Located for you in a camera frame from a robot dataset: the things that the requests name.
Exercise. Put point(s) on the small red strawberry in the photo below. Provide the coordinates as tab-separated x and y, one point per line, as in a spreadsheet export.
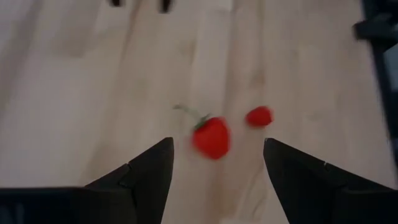
258	116

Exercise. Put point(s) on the red strawberry with green stem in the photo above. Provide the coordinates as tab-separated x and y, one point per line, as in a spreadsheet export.
213	138

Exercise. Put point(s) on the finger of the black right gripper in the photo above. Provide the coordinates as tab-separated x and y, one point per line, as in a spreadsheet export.
165	4
115	2

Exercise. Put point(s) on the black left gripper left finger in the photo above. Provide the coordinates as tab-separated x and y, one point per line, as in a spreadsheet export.
149	180

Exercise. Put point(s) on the black metal table frame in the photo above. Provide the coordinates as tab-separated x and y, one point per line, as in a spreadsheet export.
373	29

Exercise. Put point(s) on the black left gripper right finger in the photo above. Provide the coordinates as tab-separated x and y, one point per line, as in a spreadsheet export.
311	193

